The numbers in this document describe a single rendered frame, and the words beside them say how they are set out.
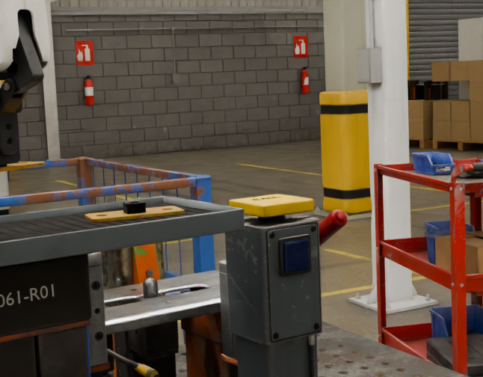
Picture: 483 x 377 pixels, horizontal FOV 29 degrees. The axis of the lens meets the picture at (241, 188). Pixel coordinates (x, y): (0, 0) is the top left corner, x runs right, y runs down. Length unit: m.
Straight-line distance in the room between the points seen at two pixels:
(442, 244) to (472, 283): 0.25
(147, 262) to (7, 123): 0.64
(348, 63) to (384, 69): 3.20
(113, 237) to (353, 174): 7.46
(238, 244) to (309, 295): 0.08
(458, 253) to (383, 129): 1.97
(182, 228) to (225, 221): 0.04
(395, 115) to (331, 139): 3.25
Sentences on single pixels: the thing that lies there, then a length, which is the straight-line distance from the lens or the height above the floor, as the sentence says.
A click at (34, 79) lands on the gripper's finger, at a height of 1.28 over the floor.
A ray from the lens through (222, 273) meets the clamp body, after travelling 1.12.
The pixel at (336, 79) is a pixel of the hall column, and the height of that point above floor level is 1.20.
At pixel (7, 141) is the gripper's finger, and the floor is 1.24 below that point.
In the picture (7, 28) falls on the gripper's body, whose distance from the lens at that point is 0.73.
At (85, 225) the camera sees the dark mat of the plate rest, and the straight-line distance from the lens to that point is 0.80.
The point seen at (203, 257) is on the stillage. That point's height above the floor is 0.67.
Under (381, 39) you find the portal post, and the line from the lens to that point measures 5.01.
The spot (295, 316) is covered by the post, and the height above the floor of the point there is 1.05.
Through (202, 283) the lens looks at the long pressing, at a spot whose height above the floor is 1.00.
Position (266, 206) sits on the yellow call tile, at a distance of 0.86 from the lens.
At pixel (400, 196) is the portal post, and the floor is 0.60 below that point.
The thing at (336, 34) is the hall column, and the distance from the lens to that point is 8.24.
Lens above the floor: 1.28
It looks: 7 degrees down
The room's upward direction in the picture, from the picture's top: 2 degrees counter-clockwise
